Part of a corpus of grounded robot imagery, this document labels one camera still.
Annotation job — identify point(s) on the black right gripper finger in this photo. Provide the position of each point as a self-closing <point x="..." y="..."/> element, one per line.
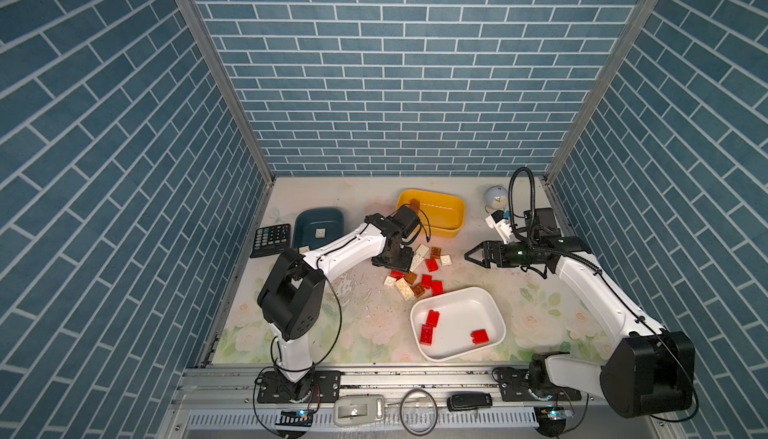
<point x="484" y="250"/>
<point x="486" y="262"/>

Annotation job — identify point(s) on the yellow plastic bin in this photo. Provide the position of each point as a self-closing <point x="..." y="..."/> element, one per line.
<point x="446" y="212"/>

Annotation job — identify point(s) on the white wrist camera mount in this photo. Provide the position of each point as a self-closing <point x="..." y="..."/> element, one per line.
<point x="500" y="222"/>

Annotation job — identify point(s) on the black calculator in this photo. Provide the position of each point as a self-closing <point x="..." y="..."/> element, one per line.
<point x="271" y="240"/>

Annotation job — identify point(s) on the white plastic bin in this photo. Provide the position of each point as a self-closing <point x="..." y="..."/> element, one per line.
<point x="465" y="321"/>

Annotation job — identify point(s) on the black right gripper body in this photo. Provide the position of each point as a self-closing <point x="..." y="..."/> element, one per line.
<point x="512" y="254"/>

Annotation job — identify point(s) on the red square lego brick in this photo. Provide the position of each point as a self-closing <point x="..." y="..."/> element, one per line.
<point x="432" y="265"/>

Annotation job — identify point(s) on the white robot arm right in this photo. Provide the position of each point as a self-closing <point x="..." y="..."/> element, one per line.
<point x="650" y="369"/>

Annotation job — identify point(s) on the grey plastic box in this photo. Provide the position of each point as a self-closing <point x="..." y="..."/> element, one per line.
<point x="357" y="410"/>

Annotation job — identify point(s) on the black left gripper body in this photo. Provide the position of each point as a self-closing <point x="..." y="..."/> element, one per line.
<point x="399" y="259"/>

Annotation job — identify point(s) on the red lego brick lowest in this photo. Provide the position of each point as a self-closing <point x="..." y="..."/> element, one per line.
<point x="437" y="287"/>

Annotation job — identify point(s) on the dark teal plastic bin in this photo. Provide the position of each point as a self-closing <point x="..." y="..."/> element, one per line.
<point x="318" y="227"/>

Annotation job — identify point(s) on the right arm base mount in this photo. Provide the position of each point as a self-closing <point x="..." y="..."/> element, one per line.
<point x="514" y="386"/>

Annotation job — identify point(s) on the aluminium rail base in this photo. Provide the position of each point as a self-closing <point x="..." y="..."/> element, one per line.
<point x="220" y="402"/>

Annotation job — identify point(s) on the black key fob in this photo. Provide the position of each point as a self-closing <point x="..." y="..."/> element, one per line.
<point x="467" y="401"/>

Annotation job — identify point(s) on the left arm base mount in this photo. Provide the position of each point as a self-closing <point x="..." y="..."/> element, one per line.
<point x="316" y="386"/>

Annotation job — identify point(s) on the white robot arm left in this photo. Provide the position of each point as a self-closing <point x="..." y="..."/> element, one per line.
<point x="291" y="297"/>

